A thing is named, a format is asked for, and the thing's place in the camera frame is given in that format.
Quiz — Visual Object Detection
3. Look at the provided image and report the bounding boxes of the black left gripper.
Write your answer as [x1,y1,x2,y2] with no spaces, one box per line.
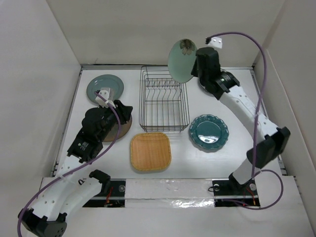
[98,100,132,141]

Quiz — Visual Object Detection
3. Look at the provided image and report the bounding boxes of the brown speckled plate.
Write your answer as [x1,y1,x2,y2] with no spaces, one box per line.
[103,116,132,142]

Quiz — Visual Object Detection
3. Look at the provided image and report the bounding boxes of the mint green flower plate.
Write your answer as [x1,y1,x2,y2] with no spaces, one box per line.
[167,39,197,83]

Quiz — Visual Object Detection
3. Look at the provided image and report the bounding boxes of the grey-blue round plate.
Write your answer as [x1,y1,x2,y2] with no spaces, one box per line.
[86,74,124,103]

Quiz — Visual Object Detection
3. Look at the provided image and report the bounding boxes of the teal scalloped plate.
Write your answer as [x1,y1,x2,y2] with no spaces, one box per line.
[189,114,229,151]

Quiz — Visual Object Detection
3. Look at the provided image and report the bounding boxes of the square woven bamboo tray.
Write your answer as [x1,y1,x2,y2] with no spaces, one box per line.
[130,132,172,172]

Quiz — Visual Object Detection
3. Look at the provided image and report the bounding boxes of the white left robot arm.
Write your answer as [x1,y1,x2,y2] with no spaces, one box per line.
[17,100,133,237]

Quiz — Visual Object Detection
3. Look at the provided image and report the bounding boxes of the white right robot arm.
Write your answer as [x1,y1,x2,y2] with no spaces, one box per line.
[191,47,290,194]

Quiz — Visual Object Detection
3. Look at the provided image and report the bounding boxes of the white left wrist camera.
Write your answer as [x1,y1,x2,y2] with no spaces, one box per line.
[95,87,116,108]

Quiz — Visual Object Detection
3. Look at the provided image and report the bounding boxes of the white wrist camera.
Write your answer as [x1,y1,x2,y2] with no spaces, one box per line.
[95,87,116,108]
[205,37,223,49]

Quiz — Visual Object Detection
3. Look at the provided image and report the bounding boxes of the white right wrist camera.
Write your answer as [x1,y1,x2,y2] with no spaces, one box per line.
[205,37,223,49]

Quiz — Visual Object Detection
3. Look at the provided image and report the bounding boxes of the grey wire dish rack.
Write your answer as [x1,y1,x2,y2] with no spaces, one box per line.
[139,65,190,132]

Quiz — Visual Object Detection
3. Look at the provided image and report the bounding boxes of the foil-taped front rail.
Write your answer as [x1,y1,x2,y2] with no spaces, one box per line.
[84,179,260,208]

